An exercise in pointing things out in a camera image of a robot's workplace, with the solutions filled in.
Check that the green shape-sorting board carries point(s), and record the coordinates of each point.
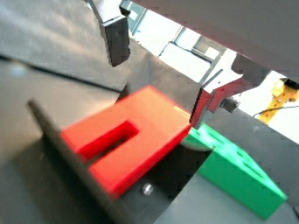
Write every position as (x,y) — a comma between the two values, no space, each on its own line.
(231,169)

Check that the yellow stand outside enclosure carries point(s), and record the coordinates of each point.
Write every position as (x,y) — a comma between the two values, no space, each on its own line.
(284,92)

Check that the red double-square block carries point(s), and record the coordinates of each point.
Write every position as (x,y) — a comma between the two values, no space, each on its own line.
(127,138)

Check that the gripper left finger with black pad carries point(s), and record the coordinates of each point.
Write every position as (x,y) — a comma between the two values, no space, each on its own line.
(111,16)

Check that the black L-shaped cradle stand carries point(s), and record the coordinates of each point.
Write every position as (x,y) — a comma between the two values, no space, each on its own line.
(143,202)

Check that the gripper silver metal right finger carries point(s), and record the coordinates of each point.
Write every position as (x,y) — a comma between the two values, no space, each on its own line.
(210,98)

